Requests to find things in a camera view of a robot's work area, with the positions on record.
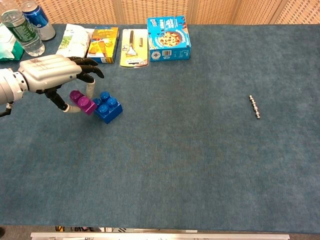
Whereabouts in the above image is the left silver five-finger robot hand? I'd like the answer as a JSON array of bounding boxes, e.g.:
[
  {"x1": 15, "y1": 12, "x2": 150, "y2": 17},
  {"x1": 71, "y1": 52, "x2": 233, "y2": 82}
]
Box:
[{"x1": 17, "y1": 54, "x2": 105, "y2": 114}]

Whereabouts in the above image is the purple two-stud building block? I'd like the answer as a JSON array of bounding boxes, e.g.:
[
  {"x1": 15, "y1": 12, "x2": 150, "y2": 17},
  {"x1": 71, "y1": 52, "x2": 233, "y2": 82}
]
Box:
[{"x1": 69, "y1": 89, "x2": 98, "y2": 116}]

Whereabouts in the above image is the blue four-stud building block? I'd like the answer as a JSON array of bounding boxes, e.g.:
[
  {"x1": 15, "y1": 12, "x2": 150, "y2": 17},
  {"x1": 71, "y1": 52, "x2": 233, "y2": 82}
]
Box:
[{"x1": 92, "y1": 91, "x2": 124, "y2": 125}]

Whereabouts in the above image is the white snack bag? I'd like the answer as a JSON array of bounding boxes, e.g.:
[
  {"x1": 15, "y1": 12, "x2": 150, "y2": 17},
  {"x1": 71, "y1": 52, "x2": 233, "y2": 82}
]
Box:
[{"x1": 55, "y1": 23, "x2": 93, "y2": 59}]

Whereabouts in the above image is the clear green-label water bottle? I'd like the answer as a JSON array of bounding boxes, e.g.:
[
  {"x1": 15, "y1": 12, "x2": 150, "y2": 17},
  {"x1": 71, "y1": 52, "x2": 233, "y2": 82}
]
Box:
[{"x1": 0, "y1": 9, "x2": 46, "y2": 57}]

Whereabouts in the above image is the green white tissue pack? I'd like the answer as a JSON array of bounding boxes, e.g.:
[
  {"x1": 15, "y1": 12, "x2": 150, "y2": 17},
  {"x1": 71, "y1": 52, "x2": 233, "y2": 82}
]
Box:
[{"x1": 0, "y1": 22, "x2": 25, "y2": 62}]

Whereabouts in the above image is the blue silver drink can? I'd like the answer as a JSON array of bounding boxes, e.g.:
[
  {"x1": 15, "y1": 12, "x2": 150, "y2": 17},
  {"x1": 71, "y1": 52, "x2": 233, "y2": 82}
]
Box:
[{"x1": 20, "y1": 0, "x2": 57, "y2": 42}]

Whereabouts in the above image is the yellow orange snack box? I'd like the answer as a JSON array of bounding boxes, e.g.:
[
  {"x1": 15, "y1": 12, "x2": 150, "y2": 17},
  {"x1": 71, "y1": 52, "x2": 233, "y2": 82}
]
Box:
[{"x1": 86, "y1": 26, "x2": 120, "y2": 64}]

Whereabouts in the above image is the razor in yellow blister pack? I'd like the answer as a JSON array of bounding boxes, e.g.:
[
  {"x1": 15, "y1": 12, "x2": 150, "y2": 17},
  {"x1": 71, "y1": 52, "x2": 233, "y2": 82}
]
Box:
[{"x1": 119, "y1": 28, "x2": 150, "y2": 68}]

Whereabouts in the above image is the blue cookie box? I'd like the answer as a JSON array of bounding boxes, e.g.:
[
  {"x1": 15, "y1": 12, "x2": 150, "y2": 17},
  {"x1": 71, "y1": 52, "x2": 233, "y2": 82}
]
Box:
[{"x1": 146, "y1": 15, "x2": 192, "y2": 62}]

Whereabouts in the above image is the woven rattan folding screen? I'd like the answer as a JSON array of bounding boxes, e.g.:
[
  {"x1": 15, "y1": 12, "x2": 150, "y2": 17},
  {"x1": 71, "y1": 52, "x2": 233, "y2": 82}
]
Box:
[{"x1": 0, "y1": 0, "x2": 320, "y2": 25}]

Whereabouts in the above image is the aluminium frame rail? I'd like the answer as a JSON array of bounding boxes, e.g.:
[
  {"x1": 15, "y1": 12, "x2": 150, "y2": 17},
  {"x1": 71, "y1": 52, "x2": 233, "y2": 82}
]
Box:
[{"x1": 30, "y1": 231, "x2": 291, "y2": 240}]

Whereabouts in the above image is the small metal bead chain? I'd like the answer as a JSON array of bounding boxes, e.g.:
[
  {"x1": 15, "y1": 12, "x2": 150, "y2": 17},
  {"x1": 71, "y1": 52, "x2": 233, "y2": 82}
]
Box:
[{"x1": 248, "y1": 94, "x2": 261, "y2": 120}]

